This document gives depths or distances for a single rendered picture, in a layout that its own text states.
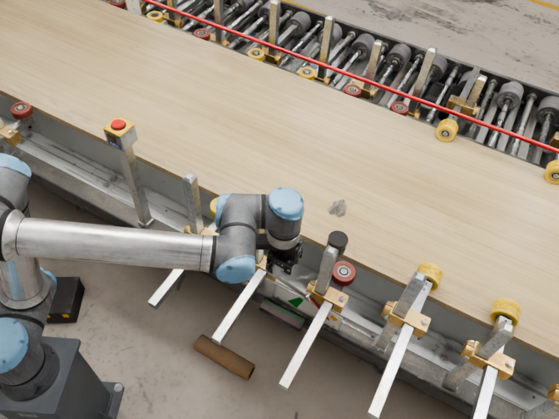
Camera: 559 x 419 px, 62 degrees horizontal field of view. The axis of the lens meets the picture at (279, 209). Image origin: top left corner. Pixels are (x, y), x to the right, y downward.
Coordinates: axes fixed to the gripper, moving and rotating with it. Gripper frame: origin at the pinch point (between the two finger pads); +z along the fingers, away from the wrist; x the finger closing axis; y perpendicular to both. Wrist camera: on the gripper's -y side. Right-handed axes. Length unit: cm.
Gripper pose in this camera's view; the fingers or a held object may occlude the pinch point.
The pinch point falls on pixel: (273, 270)
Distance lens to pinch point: 146.2
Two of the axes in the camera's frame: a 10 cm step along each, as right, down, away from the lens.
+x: 4.8, -6.7, 5.6
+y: 8.7, 4.1, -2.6
